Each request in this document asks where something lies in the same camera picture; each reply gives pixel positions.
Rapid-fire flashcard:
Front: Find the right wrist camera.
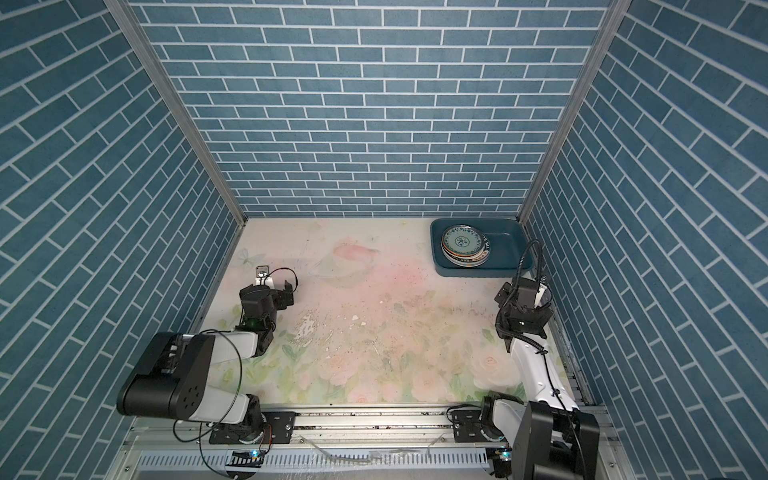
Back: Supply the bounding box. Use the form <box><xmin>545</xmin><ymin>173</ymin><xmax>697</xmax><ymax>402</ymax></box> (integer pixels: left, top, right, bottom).
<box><xmin>534</xmin><ymin>283</ymin><xmax>552</xmax><ymax>309</ymax></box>

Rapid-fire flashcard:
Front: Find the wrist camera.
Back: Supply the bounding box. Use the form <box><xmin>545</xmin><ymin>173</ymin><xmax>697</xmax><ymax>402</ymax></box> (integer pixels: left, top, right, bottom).
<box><xmin>534</xmin><ymin>283</ymin><xmax>552</xmax><ymax>309</ymax></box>
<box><xmin>253</xmin><ymin>265</ymin><xmax>273</xmax><ymax>287</ymax></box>

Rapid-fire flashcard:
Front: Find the green rim plate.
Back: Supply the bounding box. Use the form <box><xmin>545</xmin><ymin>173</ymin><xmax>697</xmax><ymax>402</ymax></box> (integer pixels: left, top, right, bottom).
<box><xmin>445</xmin><ymin>254</ymin><xmax>490</xmax><ymax>268</ymax></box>

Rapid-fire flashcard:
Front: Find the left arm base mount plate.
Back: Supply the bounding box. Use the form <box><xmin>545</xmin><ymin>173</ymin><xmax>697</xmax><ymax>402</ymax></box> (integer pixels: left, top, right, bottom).
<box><xmin>209</xmin><ymin>412</ymin><xmax>296</xmax><ymax>445</ymax></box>

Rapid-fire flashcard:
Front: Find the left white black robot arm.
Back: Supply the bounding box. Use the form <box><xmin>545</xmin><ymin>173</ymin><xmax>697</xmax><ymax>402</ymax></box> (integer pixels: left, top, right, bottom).
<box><xmin>116</xmin><ymin>280</ymin><xmax>295</xmax><ymax>437</ymax></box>

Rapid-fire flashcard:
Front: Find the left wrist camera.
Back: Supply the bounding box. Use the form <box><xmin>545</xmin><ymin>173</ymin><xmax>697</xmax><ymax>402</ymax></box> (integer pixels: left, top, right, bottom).
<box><xmin>253</xmin><ymin>265</ymin><xmax>273</xmax><ymax>287</ymax></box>

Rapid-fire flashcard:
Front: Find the small blue patterned plate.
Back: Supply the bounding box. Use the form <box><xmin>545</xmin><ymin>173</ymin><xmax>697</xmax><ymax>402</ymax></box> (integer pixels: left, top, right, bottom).
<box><xmin>441</xmin><ymin>225</ymin><xmax>490</xmax><ymax>261</ymax></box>

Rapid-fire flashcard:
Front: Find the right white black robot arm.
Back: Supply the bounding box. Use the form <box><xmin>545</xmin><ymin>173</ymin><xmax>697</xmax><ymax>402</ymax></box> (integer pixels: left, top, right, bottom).
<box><xmin>480</xmin><ymin>278</ymin><xmax>600</xmax><ymax>479</ymax></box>

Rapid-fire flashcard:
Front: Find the teal plastic bin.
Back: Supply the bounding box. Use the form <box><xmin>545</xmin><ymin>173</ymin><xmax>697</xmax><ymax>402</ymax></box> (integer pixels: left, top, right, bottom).
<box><xmin>430</xmin><ymin>217</ymin><xmax>527</xmax><ymax>278</ymax></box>

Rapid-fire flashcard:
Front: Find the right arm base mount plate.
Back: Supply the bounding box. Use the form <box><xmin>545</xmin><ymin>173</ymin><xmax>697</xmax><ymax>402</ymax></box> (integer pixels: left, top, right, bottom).
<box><xmin>446</xmin><ymin>409</ymin><xmax>507</xmax><ymax>443</ymax></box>

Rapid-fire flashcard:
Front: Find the aluminium rail frame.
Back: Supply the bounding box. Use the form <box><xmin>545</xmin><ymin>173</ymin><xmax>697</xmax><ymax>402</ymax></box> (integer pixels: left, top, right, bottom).
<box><xmin>107</xmin><ymin>405</ymin><xmax>637</xmax><ymax>480</ymax></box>

